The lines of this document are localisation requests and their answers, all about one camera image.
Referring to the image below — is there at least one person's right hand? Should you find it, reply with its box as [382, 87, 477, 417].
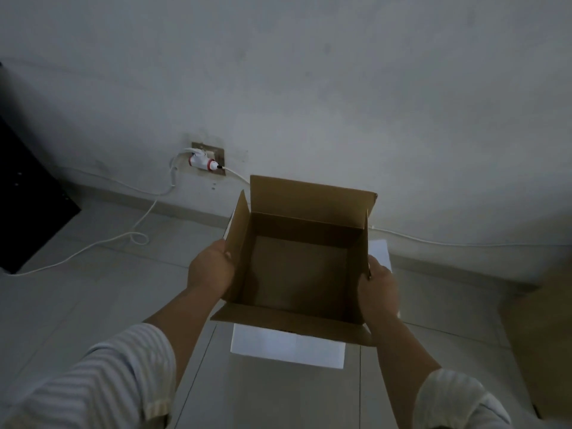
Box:
[357, 255, 400, 323]

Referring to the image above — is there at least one person's left hand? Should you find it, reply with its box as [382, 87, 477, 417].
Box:
[187, 239, 237, 302]

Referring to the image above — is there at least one person's left forearm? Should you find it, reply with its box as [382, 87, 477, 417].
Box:
[144, 287, 224, 391]

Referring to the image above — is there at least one person's right forearm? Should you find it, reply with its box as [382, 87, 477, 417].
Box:
[366, 313, 443, 429]

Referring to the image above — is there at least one white paper sheet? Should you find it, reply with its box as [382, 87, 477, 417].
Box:
[369, 239, 393, 274]
[230, 322, 346, 370]

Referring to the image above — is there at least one striped right shirt sleeve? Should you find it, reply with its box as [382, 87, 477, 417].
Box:
[413, 368, 513, 429]

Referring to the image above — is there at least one striped shirt sleeve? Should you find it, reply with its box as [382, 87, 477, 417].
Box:
[413, 368, 513, 429]
[0, 322, 178, 429]

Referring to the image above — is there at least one large brown cardboard box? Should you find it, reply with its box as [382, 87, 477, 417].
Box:
[498, 258, 572, 421]

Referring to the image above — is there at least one striped left shirt sleeve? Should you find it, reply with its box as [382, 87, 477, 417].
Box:
[0, 322, 178, 429]

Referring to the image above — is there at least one black cabinet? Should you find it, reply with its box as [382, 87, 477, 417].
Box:
[0, 61, 82, 275]

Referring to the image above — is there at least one white cable along wall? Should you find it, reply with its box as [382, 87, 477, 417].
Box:
[217, 165, 572, 249]

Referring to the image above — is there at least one thick white power cable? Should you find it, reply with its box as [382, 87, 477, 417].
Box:
[8, 148, 200, 276]

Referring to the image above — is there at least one white plug adapter red ring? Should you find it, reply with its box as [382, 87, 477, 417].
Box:
[188, 149, 220, 172]

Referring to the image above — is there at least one metal wall socket plate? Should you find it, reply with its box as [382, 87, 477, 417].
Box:
[191, 142, 227, 176]

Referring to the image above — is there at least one thin white cable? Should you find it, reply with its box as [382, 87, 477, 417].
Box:
[57, 163, 176, 196]

